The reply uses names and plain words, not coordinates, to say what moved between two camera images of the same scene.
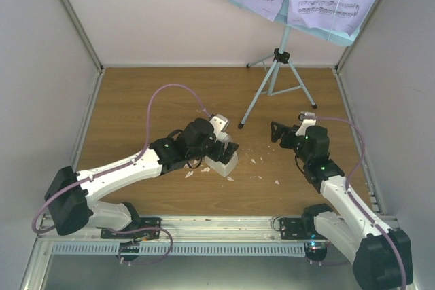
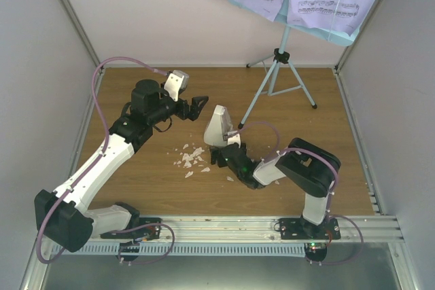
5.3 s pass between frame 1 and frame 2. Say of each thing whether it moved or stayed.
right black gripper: moved
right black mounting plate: stayed
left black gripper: moved
